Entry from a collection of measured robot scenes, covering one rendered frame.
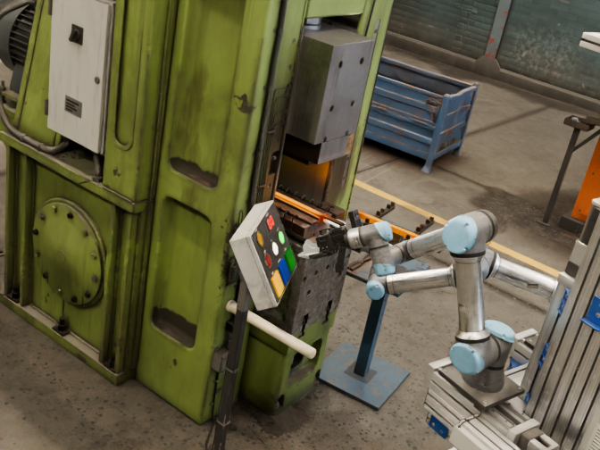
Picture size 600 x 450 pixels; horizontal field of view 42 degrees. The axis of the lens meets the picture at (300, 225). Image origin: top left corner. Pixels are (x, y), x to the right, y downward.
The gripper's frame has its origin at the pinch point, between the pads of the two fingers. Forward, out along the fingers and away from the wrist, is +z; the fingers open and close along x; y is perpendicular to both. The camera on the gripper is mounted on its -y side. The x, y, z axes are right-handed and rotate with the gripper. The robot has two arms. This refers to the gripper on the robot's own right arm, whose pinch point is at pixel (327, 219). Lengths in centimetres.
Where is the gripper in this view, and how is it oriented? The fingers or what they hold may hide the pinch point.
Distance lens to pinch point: 339.0
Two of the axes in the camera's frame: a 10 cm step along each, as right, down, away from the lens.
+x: 5.9, -2.5, 7.6
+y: -1.7, 8.9, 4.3
